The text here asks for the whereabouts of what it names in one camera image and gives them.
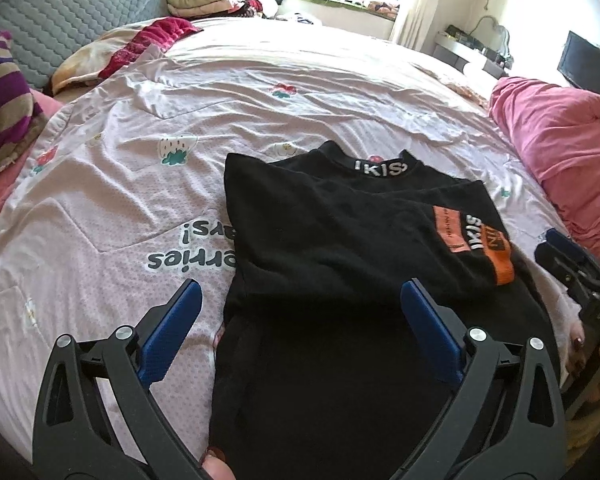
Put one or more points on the black monitor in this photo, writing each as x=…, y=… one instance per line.
x=580, y=60

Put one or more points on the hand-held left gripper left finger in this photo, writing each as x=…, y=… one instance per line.
x=172, y=330

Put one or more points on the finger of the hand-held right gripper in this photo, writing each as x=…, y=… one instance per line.
x=562, y=242
x=565, y=272

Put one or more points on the person's right hand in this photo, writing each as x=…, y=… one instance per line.
x=580, y=355

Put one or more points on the black and white cloth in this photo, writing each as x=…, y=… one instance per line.
x=302, y=18

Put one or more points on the white desk lamp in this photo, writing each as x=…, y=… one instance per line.
x=502, y=40

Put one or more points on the red patterned cloth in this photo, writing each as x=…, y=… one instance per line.
x=160, y=35

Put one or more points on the person's left hand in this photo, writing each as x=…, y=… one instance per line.
x=217, y=465

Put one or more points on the purple striped pillow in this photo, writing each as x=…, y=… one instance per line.
x=5, y=110

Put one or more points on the dark box on desk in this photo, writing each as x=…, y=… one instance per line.
x=460, y=34

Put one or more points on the pink printed bed blanket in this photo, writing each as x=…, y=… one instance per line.
x=130, y=160

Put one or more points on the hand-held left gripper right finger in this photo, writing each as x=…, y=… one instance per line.
x=430, y=330

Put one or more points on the beige plush blanket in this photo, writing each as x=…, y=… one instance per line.
x=595, y=425

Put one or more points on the pink duvet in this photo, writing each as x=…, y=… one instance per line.
x=565, y=160

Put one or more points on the white curtain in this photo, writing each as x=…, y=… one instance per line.
x=420, y=5

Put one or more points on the clothes on windowsill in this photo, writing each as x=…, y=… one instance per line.
x=375, y=7

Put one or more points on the grey quilted headboard cushion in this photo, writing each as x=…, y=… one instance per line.
x=70, y=15

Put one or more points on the black sweater with orange cuffs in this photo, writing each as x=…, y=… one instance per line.
x=330, y=260

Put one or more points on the white desk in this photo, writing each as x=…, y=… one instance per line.
x=455, y=52

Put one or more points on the cream patterned blanket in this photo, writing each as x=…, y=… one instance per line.
x=85, y=62

